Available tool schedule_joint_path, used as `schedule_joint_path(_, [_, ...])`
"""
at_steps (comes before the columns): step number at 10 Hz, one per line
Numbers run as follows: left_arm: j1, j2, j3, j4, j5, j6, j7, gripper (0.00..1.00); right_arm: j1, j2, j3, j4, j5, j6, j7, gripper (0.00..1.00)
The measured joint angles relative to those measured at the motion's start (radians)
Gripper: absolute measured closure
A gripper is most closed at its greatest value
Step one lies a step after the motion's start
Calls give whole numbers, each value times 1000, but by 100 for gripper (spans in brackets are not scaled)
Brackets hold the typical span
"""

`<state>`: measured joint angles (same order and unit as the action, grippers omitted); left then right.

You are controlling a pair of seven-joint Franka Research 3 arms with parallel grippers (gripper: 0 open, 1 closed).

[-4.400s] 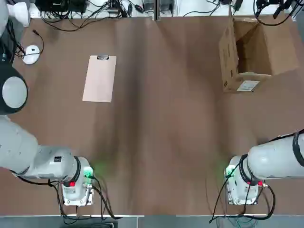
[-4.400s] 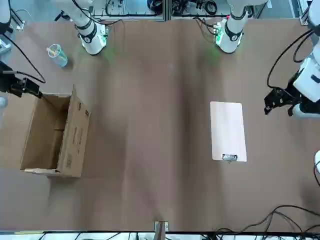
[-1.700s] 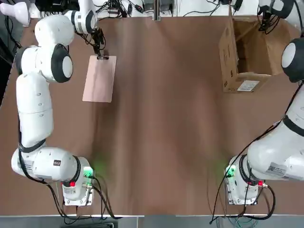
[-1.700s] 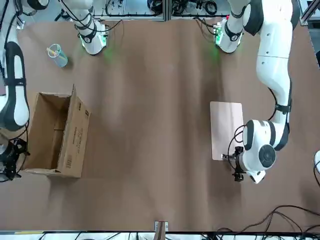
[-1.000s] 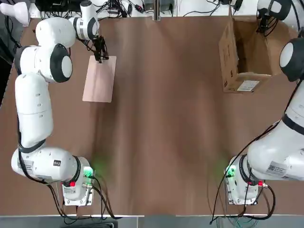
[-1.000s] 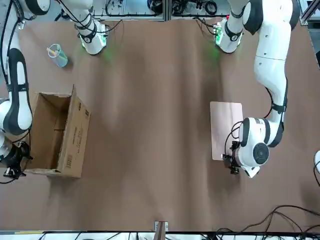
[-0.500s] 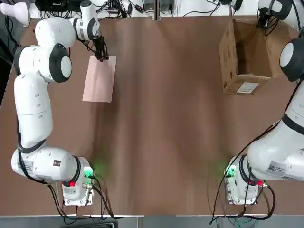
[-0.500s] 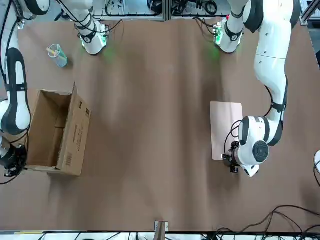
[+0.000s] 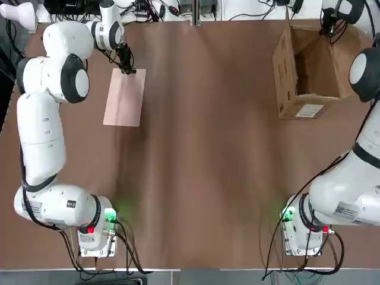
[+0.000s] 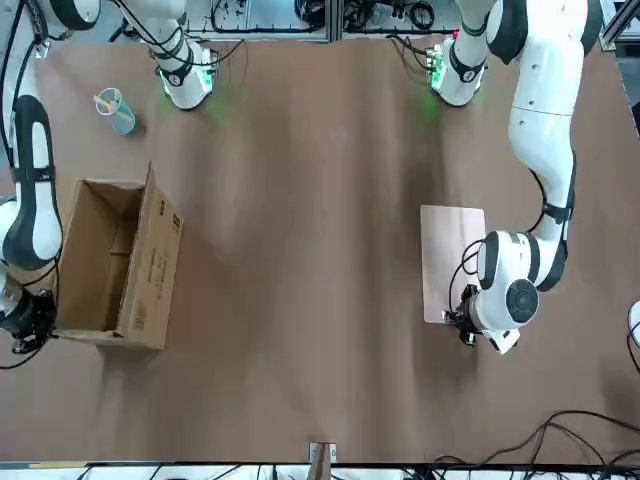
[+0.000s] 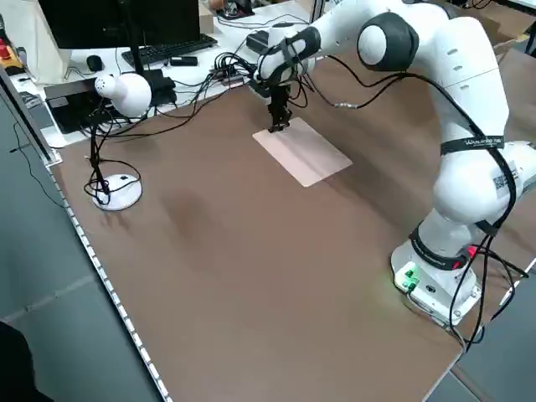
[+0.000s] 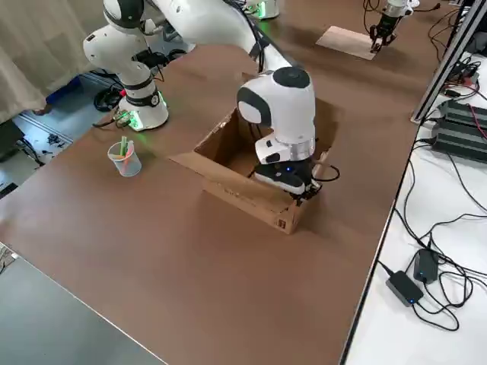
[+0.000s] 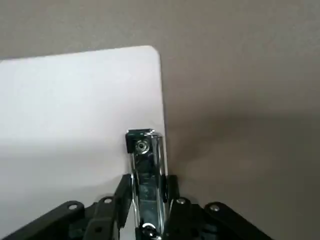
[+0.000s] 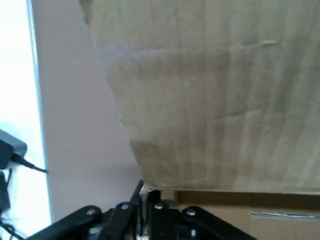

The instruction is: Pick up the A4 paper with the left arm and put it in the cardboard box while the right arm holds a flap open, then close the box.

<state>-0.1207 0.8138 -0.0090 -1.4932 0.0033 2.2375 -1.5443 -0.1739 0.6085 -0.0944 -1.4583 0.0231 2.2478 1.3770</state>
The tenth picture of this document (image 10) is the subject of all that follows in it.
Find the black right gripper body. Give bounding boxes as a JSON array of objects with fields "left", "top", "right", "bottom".
[{"left": 14, "top": 289, "right": 56, "bottom": 351}]

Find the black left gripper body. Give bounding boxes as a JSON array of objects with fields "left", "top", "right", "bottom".
[{"left": 458, "top": 283, "right": 482, "bottom": 332}]

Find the brown cardboard box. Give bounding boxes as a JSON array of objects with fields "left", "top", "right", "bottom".
[{"left": 52, "top": 159, "right": 185, "bottom": 351}]

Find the white round puck device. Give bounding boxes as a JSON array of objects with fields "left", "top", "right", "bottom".
[{"left": 627, "top": 299, "right": 640, "bottom": 347}]

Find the clear plastic cup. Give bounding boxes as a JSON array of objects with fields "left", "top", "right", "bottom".
[{"left": 93, "top": 87, "right": 137, "bottom": 136}]

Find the aluminium corner profile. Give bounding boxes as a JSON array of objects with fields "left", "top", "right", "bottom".
[{"left": 602, "top": 0, "right": 640, "bottom": 51}]

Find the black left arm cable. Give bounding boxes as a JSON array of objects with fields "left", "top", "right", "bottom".
[{"left": 447, "top": 152, "right": 576, "bottom": 326}]

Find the black table cable bundle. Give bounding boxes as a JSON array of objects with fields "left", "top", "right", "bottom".
[{"left": 429, "top": 409, "right": 640, "bottom": 480}]

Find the aluminium frame rail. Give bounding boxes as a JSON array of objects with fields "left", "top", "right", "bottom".
[{"left": 199, "top": 0, "right": 454, "bottom": 42}]

